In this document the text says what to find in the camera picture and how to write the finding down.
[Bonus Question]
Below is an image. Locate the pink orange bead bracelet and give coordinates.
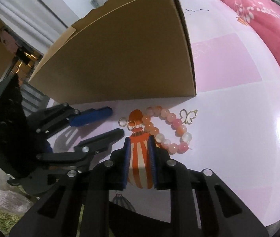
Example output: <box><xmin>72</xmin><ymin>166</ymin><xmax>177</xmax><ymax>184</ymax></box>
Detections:
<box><xmin>141</xmin><ymin>105</ymin><xmax>193</xmax><ymax>156</ymax></box>

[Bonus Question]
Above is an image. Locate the gold butterfly pendant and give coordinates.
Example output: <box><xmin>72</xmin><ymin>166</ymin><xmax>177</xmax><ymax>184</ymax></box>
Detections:
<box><xmin>180</xmin><ymin>109</ymin><xmax>198</xmax><ymax>125</ymax></box>

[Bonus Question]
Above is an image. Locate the brown cardboard box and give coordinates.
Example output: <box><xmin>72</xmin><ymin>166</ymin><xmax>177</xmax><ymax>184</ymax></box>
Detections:
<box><xmin>30</xmin><ymin>0</ymin><xmax>197</xmax><ymax>104</ymax></box>

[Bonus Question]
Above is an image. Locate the white curtain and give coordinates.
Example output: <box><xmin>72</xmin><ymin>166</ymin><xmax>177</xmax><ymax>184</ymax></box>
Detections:
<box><xmin>0</xmin><ymin>0</ymin><xmax>91</xmax><ymax>55</ymax></box>

